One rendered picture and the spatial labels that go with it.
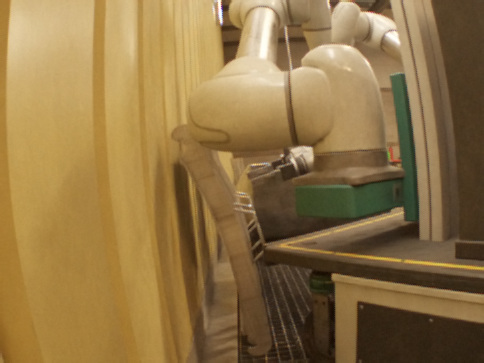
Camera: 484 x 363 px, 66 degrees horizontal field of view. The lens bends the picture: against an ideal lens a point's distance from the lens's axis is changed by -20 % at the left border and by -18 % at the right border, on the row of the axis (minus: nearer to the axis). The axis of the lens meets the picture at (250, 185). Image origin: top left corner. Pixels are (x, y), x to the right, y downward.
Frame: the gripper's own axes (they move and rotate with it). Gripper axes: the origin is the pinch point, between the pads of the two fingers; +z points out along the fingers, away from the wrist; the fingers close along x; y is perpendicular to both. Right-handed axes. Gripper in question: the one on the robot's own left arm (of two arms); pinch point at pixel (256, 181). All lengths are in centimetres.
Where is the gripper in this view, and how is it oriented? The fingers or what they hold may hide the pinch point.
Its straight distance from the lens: 156.1
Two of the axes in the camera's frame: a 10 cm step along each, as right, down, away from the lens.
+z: -9.5, 3.2, -0.1
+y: -3.1, -9.5, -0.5
